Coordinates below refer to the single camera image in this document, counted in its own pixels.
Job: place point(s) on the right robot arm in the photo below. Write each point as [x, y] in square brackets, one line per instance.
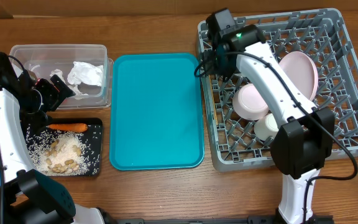
[303, 141]

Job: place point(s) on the white tissue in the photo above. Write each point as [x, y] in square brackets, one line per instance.
[74, 88]
[83, 72]

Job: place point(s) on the large pink plate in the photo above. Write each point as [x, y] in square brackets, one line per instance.
[302, 71]

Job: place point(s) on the teal plastic tray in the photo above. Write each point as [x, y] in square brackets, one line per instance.
[156, 113]

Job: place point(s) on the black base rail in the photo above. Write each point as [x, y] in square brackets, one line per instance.
[263, 219]

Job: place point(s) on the orange carrot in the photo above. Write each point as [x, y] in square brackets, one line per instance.
[73, 127]

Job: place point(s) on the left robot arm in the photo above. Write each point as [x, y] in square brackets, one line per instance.
[27, 195]

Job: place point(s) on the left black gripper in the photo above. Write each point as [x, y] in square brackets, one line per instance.
[55, 97]

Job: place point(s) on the white paper cup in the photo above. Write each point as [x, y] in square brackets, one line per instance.
[266, 127]

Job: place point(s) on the food scraps and rice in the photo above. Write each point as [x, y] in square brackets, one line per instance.
[61, 152]

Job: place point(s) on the grey dish rack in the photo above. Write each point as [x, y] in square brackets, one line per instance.
[323, 36]

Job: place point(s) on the black plastic tray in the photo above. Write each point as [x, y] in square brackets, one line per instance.
[95, 146]

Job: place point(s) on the clear plastic bin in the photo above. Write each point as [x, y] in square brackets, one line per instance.
[41, 59]

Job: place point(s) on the wooden chopstick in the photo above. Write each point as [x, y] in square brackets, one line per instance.
[213, 102]

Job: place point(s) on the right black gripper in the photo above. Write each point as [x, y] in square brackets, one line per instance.
[211, 66]

